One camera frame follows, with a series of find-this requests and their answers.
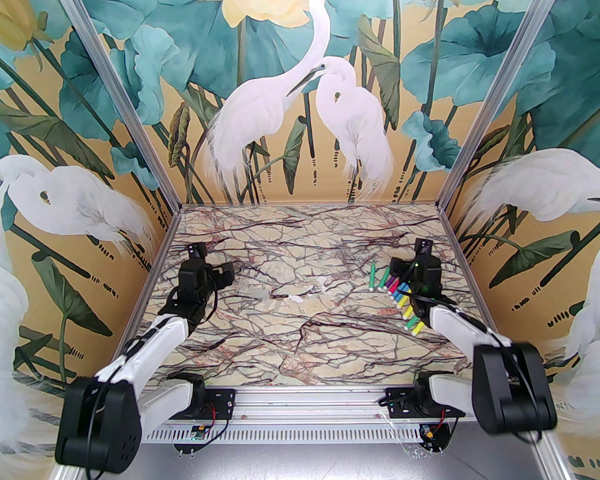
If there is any grey metal sheet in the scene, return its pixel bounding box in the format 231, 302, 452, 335
65, 443, 546, 480

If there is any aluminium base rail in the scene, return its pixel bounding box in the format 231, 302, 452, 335
77, 387, 538, 424

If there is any black bracket with yellow connector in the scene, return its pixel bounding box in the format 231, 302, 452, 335
419, 423, 453, 454

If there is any aluminium frame post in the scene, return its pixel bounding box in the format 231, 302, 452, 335
437, 0, 571, 211
45, 0, 183, 211

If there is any white vented metal plate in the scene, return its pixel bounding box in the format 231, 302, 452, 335
87, 425, 426, 445

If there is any red black wire pair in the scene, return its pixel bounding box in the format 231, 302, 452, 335
429, 408, 456, 435
202, 403, 228, 441

